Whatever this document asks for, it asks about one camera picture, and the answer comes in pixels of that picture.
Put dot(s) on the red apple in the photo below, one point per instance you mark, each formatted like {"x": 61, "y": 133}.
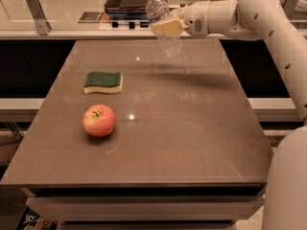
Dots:
{"x": 99, "y": 120}

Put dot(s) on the green and yellow sponge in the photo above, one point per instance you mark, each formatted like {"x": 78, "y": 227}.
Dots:
{"x": 103, "y": 82}

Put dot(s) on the right metal railing post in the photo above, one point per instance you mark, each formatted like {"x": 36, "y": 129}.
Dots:
{"x": 289, "y": 7}

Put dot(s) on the printed package on floor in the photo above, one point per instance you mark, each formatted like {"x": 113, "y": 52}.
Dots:
{"x": 32, "y": 221}

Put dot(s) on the metal railing post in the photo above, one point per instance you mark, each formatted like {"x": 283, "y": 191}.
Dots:
{"x": 42, "y": 25}
{"x": 289, "y": 7}

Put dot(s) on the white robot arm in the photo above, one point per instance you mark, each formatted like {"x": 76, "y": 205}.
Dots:
{"x": 285, "y": 205}

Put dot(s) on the clear plastic water bottle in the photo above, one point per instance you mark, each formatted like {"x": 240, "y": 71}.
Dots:
{"x": 157, "y": 11}

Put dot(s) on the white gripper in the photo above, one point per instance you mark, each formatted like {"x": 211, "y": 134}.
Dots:
{"x": 196, "y": 19}

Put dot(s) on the left metal railing post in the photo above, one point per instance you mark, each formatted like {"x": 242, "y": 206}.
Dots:
{"x": 42, "y": 25}

